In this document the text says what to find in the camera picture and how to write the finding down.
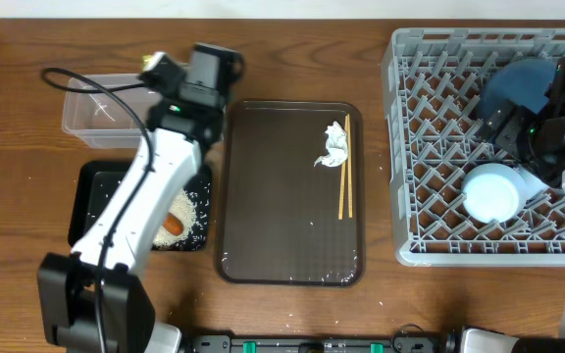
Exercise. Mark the clear plastic bin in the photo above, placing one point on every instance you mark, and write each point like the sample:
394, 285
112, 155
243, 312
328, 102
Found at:
101, 123

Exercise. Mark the orange carrot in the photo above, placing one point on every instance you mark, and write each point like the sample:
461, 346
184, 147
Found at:
172, 225

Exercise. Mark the pile of white rice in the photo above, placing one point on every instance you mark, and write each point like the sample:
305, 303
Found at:
192, 237

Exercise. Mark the black rectangular tray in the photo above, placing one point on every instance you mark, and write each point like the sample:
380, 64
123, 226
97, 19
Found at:
98, 182

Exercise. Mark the light blue small bowl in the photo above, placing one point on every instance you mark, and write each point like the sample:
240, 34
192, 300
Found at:
493, 193

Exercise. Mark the light blue cup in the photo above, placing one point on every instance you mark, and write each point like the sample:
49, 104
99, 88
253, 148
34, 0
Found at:
533, 185

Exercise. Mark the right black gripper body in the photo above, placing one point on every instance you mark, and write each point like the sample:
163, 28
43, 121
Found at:
522, 134

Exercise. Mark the blue plate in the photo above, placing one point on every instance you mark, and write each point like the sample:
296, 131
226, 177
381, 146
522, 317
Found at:
523, 82

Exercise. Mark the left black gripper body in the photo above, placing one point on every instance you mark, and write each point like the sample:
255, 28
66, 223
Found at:
222, 102

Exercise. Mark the brown serving tray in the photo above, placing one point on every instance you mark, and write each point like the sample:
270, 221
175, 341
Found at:
278, 220

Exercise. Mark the white tissue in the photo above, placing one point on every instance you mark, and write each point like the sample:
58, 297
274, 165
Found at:
336, 146

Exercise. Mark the grey dishwasher rack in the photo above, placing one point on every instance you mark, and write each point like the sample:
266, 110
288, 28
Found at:
432, 80

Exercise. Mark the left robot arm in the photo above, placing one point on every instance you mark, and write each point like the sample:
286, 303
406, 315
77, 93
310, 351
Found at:
93, 299

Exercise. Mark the yellow snack packet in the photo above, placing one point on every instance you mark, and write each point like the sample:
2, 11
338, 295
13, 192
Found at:
146, 59

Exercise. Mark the wooden chopstick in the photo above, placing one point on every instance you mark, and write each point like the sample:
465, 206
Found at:
349, 166
342, 177

